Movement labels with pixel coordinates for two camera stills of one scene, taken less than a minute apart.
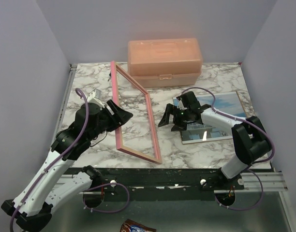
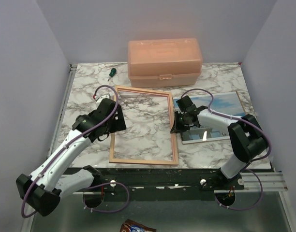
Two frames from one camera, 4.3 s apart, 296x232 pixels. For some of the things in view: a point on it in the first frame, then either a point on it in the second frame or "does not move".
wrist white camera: (95, 96) → (99, 100)
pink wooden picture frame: (113, 68) → (163, 94)
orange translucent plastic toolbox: (154, 63) does not move
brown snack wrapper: (130, 225) does not move
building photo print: (229, 103) does not move
